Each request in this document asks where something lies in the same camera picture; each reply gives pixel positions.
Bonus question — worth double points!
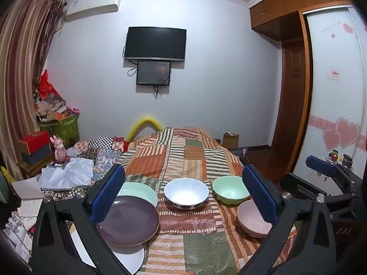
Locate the pink bowl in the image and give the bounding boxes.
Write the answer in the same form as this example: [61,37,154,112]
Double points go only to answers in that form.
[237,199,272,238]

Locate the dark purple plate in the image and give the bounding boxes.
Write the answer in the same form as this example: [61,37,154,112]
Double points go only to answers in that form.
[96,195,160,247]

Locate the white plate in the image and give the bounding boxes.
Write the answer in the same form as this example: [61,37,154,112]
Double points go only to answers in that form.
[69,224,144,274]

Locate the mint green plate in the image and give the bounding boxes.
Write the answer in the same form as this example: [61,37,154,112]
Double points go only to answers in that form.
[118,182,158,207]

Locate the green bowl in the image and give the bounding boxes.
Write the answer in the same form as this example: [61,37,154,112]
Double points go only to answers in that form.
[212,176,250,205]

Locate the white bowl black spots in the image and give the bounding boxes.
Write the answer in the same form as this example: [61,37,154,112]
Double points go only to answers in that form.
[164,178,209,210]

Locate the white cloth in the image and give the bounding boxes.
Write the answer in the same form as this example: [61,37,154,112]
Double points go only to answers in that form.
[38,158,94,191]

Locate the pink rabbit figurine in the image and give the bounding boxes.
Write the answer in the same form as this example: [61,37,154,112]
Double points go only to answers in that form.
[50,135,68,164]

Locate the dark blue box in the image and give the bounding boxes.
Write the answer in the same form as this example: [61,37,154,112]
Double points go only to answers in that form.
[21,144,52,165]

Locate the brown cardboard box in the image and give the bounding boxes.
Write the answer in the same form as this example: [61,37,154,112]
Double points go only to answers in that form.
[223,132,239,149]

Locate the red gift box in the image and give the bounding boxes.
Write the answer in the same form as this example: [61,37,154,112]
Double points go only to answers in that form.
[19,130,50,155]

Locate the green storage box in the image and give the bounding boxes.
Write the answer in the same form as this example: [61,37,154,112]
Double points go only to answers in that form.
[39,114,80,148]

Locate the patchwork quilt bedspread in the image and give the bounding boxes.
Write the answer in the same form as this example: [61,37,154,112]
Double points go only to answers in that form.
[40,126,299,275]

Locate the wooden wardrobe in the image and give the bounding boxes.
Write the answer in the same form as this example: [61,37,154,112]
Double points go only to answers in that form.
[249,0,366,188]

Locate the red plastic bag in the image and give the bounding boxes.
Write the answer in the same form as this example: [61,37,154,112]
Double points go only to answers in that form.
[37,70,60,99]

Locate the striped brown curtain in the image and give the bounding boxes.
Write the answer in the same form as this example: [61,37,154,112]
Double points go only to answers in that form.
[1,0,64,180]

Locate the white air conditioner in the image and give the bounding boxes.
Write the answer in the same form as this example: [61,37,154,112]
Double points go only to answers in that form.
[66,0,121,22]

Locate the small black wall monitor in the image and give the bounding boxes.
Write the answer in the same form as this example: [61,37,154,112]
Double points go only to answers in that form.
[136,61,172,86]

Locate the black wall television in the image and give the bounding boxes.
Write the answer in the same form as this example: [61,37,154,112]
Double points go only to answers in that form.
[124,27,187,61]

